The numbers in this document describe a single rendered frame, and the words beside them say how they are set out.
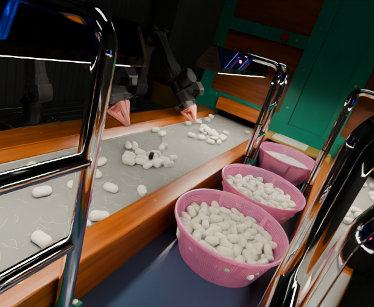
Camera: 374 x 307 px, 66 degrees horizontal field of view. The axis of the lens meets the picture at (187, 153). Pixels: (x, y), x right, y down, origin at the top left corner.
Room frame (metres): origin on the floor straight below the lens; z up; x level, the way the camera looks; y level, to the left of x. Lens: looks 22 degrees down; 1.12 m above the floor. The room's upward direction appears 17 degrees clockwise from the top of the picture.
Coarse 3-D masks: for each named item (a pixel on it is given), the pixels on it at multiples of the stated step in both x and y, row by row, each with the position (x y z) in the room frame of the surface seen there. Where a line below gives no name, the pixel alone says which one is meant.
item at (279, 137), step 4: (272, 136) 1.42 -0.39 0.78; (276, 136) 1.44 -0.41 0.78; (280, 136) 1.47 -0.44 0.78; (284, 136) 1.50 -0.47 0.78; (280, 140) 1.39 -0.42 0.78; (284, 140) 1.42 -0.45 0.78; (288, 140) 1.44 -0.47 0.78; (292, 140) 1.47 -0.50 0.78; (292, 144) 1.38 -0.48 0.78; (296, 144) 1.41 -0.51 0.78; (300, 144) 1.43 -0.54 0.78; (304, 144) 1.46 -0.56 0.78; (300, 148) 1.36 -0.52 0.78; (304, 148) 1.38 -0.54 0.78
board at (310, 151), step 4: (268, 132) 1.49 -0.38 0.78; (272, 132) 1.52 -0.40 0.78; (268, 136) 1.41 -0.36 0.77; (272, 140) 1.40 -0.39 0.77; (276, 140) 1.39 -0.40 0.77; (284, 144) 1.38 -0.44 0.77; (288, 144) 1.37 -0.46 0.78; (292, 148) 1.36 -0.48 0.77; (296, 148) 1.35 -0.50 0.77; (308, 148) 1.42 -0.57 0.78; (312, 148) 1.44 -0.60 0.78; (304, 152) 1.34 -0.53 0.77; (308, 152) 1.33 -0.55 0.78; (312, 152) 1.36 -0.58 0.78; (316, 152) 1.38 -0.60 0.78; (312, 156) 1.32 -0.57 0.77; (316, 156) 1.32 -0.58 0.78; (328, 156) 1.38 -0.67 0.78; (328, 160) 1.30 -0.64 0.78
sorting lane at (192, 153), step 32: (160, 128) 1.14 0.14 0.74; (192, 128) 1.28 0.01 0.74; (224, 128) 1.45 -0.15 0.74; (32, 160) 0.61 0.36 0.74; (192, 160) 0.91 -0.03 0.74; (64, 192) 0.52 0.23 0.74; (96, 192) 0.56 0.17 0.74; (128, 192) 0.60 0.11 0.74; (0, 224) 0.38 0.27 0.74; (32, 224) 0.41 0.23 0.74; (64, 224) 0.43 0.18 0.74; (0, 256) 0.32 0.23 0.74
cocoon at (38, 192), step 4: (36, 188) 0.48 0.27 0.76; (40, 188) 0.48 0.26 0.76; (44, 188) 0.49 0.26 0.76; (48, 188) 0.49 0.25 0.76; (32, 192) 0.47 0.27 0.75; (36, 192) 0.47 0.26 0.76; (40, 192) 0.48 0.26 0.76; (44, 192) 0.48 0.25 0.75; (48, 192) 0.49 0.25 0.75; (36, 196) 0.47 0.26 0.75; (40, 196) 0.48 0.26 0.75
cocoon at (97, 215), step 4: (92, 212) 0.46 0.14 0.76; (96, 212) 0.46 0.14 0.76; (100, 212) 0.47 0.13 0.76; (104, 212) 0.47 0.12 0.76; (92, 216) 0.46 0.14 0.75; (96, 216) 0.46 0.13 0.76; (100, 216) 0.46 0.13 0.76; (104, 216) 0.46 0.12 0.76; (92, 220) 0.46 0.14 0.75; (96, 220) 0.46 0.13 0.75; (100, 220) 0.46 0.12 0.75
